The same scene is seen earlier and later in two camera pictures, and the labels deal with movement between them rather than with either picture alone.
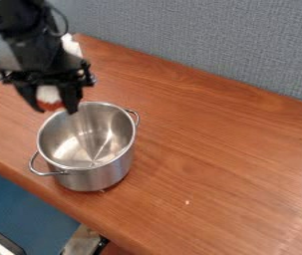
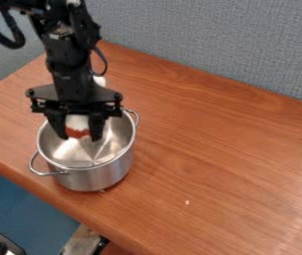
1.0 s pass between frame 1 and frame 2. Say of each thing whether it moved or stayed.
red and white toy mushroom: moved
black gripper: moved
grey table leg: stayed
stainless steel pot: stayed
